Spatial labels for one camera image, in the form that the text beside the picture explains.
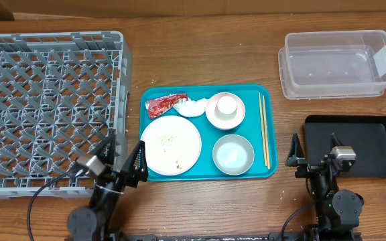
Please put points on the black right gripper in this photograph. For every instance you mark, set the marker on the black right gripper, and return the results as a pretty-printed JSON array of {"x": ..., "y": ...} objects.
[{"x": 314, "y": 168}]

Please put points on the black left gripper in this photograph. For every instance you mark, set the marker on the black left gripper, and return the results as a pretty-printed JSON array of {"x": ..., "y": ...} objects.
[{"x": 127, "y": 178}]

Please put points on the grey white bowl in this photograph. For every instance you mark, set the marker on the grey white bowl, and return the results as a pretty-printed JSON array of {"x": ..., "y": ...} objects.
[{"x": 233, "y": 154}]

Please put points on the white cup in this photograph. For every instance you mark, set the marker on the white cup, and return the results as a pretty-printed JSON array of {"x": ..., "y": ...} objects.
[{"x": 226, "y": 108}]

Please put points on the pink shallow bowl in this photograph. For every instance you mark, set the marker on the pink shallow bowl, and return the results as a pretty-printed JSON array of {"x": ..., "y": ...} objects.
[{"x": 223, "y": 125}]

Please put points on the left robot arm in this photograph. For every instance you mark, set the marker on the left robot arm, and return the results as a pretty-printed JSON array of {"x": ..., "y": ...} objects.
[{"x": 92, "y": 222}]

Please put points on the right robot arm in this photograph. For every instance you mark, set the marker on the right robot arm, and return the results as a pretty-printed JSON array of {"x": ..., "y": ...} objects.
[{"x": 337, "y": 211}]

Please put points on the large white plate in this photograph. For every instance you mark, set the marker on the large white plate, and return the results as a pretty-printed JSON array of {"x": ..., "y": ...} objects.
[{"x": 172, "y": 145}]

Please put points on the black plastic bin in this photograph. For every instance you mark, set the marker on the black plastic bin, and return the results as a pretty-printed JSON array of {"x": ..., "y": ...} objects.
[{"x": 365, "y": 134}]

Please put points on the red snack wrapper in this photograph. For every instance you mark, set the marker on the red snack wrapper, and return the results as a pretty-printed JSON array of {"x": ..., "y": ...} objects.
[{"x": 157, "y": 107}]

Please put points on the wooden chopstick right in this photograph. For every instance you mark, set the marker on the wooden chopstick right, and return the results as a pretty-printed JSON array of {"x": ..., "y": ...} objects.
[{"x": 266, "y": 134}]

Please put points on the teal plastic tray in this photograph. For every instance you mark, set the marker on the teal plastic tray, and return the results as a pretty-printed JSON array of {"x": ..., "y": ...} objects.
[{"x": 250, "y": 128}]

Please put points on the clear plastic bin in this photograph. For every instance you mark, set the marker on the clear plastic bin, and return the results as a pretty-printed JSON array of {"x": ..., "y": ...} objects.
[{"x": 333, "y": 64}]

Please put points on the crumpled white napkin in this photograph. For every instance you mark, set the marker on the crumpled white napkin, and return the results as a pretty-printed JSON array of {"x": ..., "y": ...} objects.
[{"x": 191, "y": 108}]

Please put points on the grey plastic dish rack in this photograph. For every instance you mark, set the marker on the grey plastic dish rack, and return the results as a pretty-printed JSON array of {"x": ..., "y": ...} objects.
[{"x": 61, "y": 94}]

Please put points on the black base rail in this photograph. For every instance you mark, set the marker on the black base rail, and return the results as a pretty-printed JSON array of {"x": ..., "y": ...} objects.
[{"x": 272, "y": 236}]

